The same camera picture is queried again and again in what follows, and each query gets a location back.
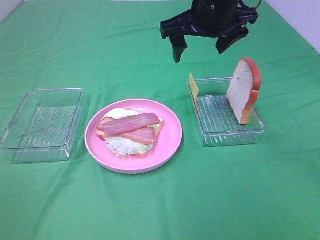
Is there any pink round plate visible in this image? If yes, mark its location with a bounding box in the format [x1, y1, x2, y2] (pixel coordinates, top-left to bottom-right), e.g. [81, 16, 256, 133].
[84, 98, 183, 174]

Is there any yellow cheese slice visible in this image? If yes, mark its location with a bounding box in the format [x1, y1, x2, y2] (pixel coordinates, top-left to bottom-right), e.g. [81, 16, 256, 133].
[188, 73, 202, 117]

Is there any green lettuce leaf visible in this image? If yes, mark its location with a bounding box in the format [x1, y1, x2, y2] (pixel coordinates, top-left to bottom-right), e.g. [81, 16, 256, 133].
[96, 108, 165, 158]

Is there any clear left plastic container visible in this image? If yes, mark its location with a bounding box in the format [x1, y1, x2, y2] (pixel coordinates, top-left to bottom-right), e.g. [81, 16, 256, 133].
[0, 88, 84, 164]

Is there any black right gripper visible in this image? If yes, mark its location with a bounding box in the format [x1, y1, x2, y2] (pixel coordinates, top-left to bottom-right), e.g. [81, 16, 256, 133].
[160, 0, 259, 63]

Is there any clear plastic container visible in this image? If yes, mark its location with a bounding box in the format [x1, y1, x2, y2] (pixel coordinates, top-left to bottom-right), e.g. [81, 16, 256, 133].
[0, 88, 84, 164]
[187, 77, 266, 148]

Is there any bacon strip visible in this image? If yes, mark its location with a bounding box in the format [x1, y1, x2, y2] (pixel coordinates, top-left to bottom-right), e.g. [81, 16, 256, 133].
[101, 113, 161, 137]
[96, 121, 155, 142]

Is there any green tablecloth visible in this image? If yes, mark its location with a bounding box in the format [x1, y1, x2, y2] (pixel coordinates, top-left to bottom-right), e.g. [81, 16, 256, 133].
[0, 0, 320, 240]

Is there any upright bread slice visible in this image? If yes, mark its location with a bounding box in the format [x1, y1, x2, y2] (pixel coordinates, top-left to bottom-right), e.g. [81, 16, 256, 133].
[226, 57, 262, 125]

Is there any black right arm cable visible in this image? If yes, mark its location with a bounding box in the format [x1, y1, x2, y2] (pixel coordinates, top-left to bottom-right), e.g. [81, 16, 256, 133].
[238, 0, 263, 10]

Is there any clear right plastic container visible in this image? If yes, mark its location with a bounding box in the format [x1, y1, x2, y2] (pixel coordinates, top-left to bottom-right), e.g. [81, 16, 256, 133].
[187, 77, 266, 148]

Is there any white bread slice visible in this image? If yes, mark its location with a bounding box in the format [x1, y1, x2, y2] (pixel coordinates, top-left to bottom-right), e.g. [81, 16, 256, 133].
[96, 108, 165, 158]

